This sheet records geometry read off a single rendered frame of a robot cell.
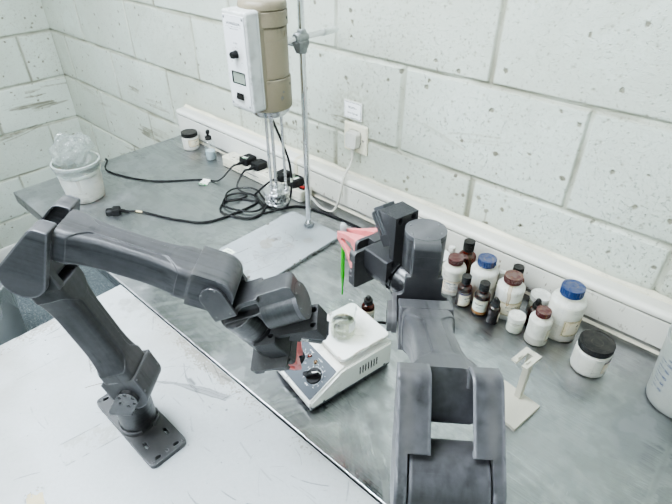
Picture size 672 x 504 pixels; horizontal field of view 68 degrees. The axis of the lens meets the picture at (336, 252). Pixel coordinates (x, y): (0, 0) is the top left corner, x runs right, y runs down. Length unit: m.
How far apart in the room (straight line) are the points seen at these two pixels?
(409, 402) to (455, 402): 0.06
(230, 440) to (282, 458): 0.10
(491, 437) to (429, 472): 0.06
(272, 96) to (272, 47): 0.10
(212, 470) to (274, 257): 0.59
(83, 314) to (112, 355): 0.09
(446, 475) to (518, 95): 0.87
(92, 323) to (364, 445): 0.49
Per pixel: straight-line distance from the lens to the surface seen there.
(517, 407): 1.03
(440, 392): 0.48
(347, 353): 0.95
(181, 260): 0.70
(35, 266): 0.76
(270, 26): 1.11
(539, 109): 1.16
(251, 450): 0.95
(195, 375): 1.07
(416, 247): 0.65
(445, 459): 0.46
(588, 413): 1.09
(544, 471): 0.98
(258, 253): 1.34
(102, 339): 0.84
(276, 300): 0.71
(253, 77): 1.11
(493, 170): 1.24
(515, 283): 1.15
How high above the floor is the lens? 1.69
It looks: 36 degrees down
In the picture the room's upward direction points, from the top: straight up
